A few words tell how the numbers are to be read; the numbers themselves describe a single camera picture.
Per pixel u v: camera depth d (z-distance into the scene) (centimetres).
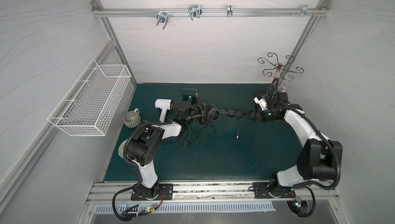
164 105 102
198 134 93
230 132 94
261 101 80
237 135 91
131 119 98
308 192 70
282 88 86
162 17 78
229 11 78
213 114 78
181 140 90
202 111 78
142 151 47
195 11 77
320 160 44
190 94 108
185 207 70
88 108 68
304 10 76
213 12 78
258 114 75
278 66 87
